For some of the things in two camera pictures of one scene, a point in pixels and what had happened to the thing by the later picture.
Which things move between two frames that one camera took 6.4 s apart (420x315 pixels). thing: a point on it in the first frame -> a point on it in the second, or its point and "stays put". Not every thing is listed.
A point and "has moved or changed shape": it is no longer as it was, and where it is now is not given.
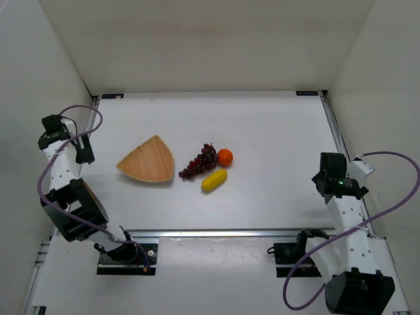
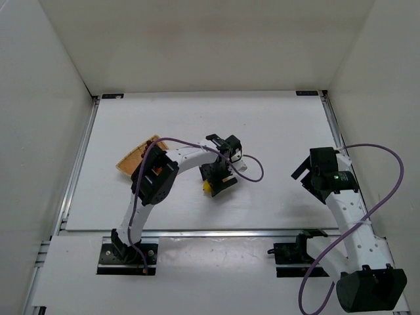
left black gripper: x=84 y=152 -> x=222 y=184
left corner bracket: x=112 y=96 stays put
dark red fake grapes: x=204 y=161 has moved or changed shape
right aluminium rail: x=342 y=146 stays put
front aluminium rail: x=226 y=233 stays put
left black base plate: x=107 y=266 stays put
